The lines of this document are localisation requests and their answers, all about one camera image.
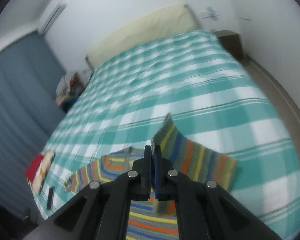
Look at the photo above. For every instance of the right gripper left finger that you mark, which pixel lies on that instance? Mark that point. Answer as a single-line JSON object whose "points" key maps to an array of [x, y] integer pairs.
{"points": [[100, 211]]}

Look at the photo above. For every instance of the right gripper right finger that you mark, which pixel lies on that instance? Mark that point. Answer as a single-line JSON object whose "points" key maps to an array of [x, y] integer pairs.
{"points": [[204, 210]]}

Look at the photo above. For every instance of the multicolour striped knit sweater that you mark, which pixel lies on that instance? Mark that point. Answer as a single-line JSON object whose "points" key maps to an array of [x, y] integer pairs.
{"points": [[153, 219]]}

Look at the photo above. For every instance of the pile of clothes by bed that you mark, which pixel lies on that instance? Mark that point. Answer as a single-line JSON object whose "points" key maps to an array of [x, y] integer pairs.
{"points": [[70, 88]]}

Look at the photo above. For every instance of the black remote control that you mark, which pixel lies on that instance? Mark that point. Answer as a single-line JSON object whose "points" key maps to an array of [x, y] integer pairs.
{"points": [[50, 198]]}

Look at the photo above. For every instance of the cream patterned folded cloth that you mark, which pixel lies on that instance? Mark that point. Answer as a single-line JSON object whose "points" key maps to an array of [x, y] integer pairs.
{"points": [[37, 184]]}

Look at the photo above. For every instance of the red folded cloth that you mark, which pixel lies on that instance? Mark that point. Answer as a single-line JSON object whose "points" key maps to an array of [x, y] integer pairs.
{"points": [[32, 170]]}

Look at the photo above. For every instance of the teal white checked bedspread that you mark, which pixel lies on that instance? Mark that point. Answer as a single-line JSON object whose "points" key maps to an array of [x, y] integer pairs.
{"points": [[212, 101]]}

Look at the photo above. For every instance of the blue-grey curtain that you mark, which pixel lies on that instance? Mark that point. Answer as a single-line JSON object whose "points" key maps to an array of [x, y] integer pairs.
{"points": [[29, 76]]}

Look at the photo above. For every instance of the dark wooden nightstand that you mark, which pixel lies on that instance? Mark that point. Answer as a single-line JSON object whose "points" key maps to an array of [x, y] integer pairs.
{"points": [[231, 41]]}

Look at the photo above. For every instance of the cream padded headboard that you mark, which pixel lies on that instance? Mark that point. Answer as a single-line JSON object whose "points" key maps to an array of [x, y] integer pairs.
{"points": [[169, 21]]}

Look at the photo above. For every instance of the wall socket with blue plug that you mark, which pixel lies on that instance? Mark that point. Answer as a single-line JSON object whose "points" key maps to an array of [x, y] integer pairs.
{"points": [[209, 14]]}

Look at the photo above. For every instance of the white wall air conditioner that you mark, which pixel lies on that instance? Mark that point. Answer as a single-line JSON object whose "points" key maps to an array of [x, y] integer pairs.
{"points": [[48, 17]]}

